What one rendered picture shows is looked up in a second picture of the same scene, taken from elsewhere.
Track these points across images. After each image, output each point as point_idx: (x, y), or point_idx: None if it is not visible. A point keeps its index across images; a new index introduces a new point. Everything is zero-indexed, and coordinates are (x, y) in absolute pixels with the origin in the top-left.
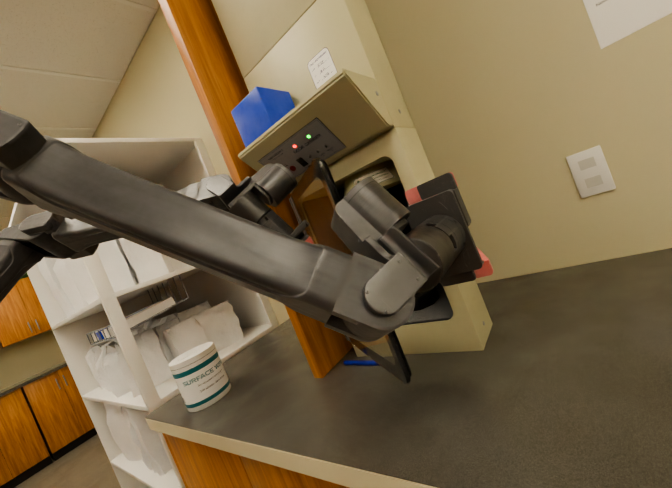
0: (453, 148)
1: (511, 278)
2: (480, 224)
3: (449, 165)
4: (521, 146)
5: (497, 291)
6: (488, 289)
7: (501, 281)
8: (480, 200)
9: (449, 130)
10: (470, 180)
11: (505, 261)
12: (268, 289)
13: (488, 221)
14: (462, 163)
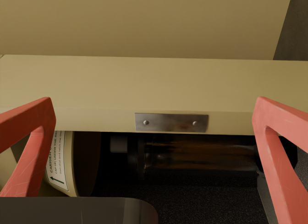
0: None
1: None
2: (204, 4)
3: (113, 12)
4: None
5: (307, 22)
6: (296, 31)
7: (292, 9)
8: None
9: None
10: None
11: None
12: None
13: None
14: None
